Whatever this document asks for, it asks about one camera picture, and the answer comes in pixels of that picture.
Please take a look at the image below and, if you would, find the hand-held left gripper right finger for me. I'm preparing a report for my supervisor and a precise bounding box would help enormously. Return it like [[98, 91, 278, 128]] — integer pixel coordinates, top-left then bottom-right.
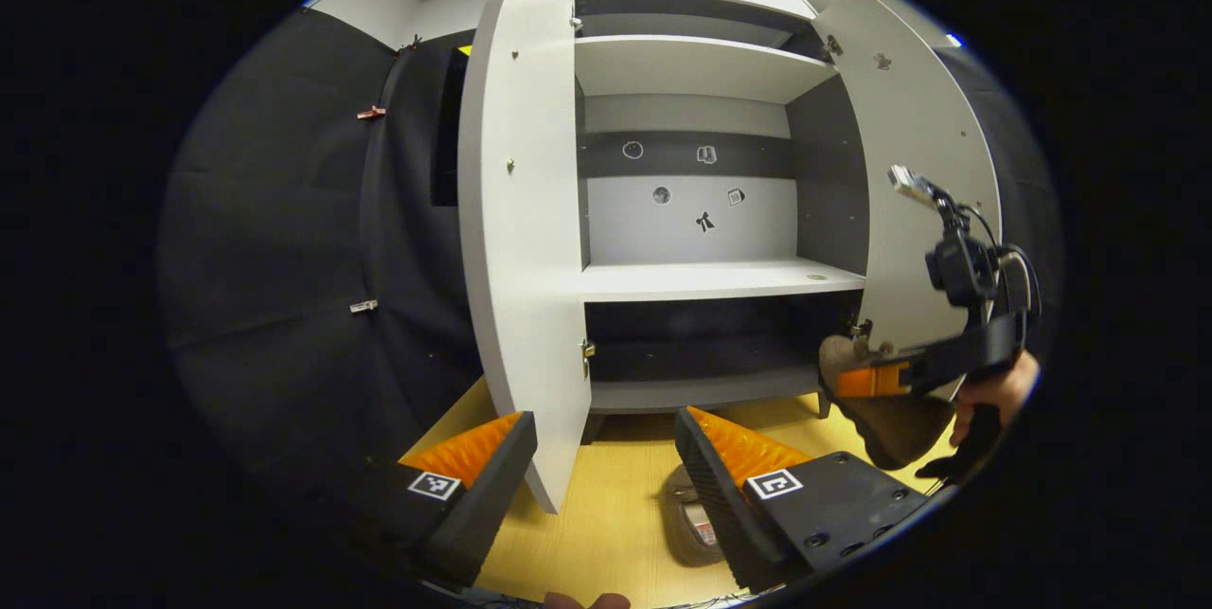
[[674, 405, 934, 593]]

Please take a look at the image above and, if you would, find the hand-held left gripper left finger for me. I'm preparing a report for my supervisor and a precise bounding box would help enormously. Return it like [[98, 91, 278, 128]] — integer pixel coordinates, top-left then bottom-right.
[[365, 410, 539, 589]]

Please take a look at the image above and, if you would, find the brown fuzzy shoe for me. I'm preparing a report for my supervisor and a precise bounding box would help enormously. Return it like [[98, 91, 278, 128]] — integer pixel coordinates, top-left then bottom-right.
[[817, 334, 957, 472], [660, 462, 735, 567]]

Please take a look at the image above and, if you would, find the white shoe cabinet door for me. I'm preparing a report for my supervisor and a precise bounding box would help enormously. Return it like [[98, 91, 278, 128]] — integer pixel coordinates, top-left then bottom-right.
[[457, 0, 594, 515], [812, 0, 1003, 402]]

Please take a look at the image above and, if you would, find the white and grey shoe cabinet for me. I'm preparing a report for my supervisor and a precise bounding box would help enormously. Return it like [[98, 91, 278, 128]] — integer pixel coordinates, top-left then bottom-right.
[[457, 0, 1005, 515]]

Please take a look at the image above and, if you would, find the grey cabinet base shelf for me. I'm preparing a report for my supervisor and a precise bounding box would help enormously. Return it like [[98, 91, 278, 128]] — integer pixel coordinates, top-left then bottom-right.
[[589, 365, 823, 416]]

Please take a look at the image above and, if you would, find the white thick cabinet shelf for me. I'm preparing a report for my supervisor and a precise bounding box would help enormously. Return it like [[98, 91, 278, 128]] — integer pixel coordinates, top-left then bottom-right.
[[575, 34, 839, 105]]

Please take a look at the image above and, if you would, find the black backdrop cloth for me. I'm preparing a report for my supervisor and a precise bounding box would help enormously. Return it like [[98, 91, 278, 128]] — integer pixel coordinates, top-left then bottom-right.
[[156, 8, 489, 534]]

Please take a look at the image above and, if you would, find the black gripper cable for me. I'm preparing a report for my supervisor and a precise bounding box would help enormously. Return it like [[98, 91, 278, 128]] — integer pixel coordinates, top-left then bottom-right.
[[952, 202, 1043, 345]]

